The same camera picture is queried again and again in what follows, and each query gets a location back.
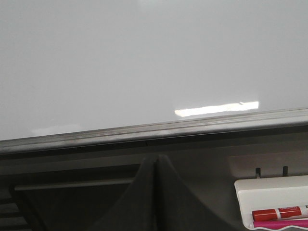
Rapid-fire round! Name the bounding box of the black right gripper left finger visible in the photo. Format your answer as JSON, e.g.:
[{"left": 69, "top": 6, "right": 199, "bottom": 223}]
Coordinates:
[{"left": 89, "top": 157, "right": 157, "bottom": 231}]

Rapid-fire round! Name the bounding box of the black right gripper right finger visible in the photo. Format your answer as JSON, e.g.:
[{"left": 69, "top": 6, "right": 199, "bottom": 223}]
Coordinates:
[{"left": 157, "top": 155, "right": 235, "bottom": 231}]

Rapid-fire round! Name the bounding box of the red whiteboard marker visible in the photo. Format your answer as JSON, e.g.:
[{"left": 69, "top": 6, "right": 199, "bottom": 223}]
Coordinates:
[{"left": 251, "top": 205, "right": 308, "bottom": 221}]

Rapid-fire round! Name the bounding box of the white marker tray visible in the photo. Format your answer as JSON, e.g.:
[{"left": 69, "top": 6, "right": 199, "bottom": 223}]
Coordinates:
[{"left": 234, "top": 176, "right": 308, "bottom": 231}]

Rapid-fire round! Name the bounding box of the pink eraser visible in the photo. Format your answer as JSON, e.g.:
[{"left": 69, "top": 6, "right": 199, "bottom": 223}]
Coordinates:
[{"left": 252, "top": 219, "right": 308, "bottom": 231}]

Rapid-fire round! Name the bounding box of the grey louvered panel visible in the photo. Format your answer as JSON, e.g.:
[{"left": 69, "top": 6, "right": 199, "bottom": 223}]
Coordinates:
[{"left": 0, "top": 187, "right": 31, "bottom": 231}]

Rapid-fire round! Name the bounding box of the grey cabinet with handle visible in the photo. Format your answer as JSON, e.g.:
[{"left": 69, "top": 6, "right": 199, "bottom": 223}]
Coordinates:
[{"left": 9, "top": 164, "right": 139, "bottom": 231}]

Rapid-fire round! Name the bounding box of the white whiteboard with metal frame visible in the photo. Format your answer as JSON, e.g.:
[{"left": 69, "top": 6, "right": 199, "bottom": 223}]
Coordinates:
[{"left": 0, "top": 0, "right": 308, "bottom": 154}]

